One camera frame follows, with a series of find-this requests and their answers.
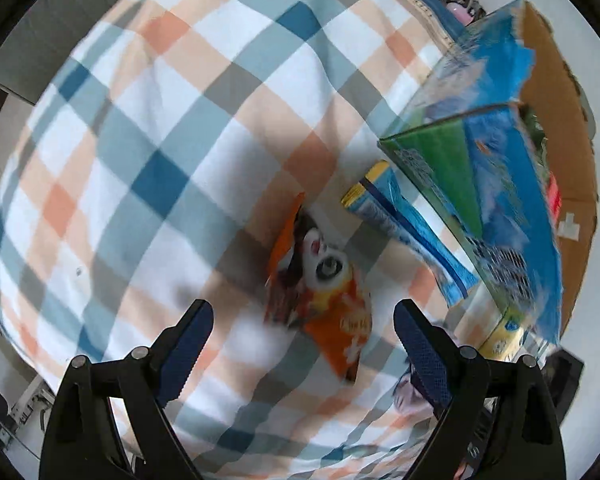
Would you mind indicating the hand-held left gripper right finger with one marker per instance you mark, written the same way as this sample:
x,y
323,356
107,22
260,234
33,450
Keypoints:
x,y
422,347

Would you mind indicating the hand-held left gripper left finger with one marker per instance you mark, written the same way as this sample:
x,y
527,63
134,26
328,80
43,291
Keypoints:
x,y
187,347

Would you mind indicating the orange snack packet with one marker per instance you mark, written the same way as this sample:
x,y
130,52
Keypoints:
x,y
325,300

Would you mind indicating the blue snack packet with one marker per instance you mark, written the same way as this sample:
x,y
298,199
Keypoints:
x,y
410,232

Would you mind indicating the blue printed cardboard box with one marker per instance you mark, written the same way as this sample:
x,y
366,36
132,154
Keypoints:
x,y
500,170

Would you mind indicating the plaid blanket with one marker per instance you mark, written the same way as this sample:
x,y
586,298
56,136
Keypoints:
x,y
205,185

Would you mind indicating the pink and black object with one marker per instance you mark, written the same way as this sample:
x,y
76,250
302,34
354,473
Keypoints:
x,y
462,5

